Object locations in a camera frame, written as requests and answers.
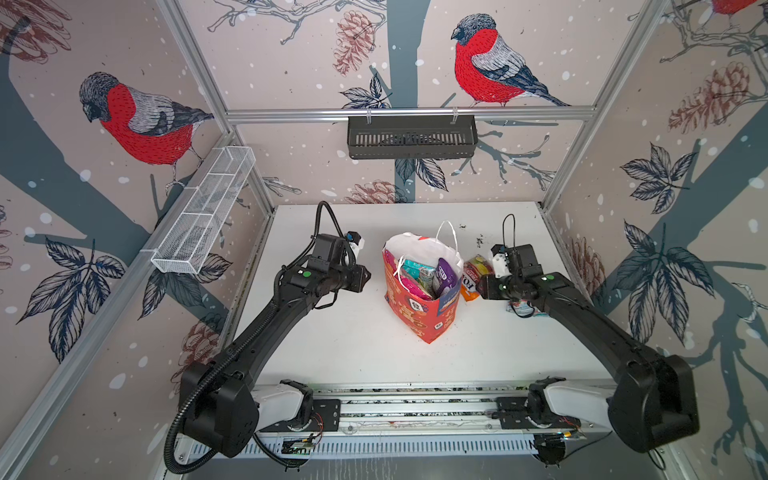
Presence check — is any orange Fox's candy bag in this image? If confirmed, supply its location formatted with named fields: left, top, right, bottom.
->
left=460, top=255, right=494, bottom=302

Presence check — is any teal Fox's candy bag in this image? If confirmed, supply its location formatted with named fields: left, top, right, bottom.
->
left=506, top=301, right=547, bottom=319

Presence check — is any purple Fox's berries bag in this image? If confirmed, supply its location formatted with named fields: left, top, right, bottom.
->
left=432, top=258, right=459, bottom=298

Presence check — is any red paper gift bag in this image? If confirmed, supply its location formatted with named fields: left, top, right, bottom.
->
left=382, top=221, right=464, bottom=344

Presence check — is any pink Lay's chips bag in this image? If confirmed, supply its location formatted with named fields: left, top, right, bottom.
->
left=384, top=250, right=433, bottom=301

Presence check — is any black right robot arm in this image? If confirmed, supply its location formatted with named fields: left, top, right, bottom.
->
left=477, top=244, right=700, bottom=453

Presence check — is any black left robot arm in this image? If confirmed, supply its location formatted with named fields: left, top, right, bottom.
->
left=164, top=231, right=371, bottom=462

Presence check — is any green snack packet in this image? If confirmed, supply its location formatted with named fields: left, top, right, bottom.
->
left=402, top=259, right=435, bottom=290

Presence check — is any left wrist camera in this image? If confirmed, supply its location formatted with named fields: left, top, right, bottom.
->
left=346, top=231, right=365, bottom=259

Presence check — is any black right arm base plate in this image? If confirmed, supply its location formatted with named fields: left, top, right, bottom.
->
left=490, top=397, right=581, bottom=430

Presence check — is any aluminium mounting rail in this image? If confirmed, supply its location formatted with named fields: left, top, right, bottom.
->
left=173, top=383, right=670, bottom=436

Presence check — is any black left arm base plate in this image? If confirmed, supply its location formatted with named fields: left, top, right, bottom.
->
left=259, top=399, right=341, bottom=433

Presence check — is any black wall basket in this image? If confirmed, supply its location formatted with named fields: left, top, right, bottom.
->
left=347, top=116, right=478, bottom=160

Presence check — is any aluminium frame crossbar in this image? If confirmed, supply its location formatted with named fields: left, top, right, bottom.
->
left=225, top=106, right=596, bottom=125

